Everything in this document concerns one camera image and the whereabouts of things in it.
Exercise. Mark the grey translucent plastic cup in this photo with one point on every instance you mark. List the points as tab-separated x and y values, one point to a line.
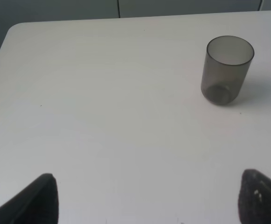
226	65

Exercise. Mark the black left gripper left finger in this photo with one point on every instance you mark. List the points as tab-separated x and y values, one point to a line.
38	203

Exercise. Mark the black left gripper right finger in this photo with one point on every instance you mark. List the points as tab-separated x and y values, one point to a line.
254	201

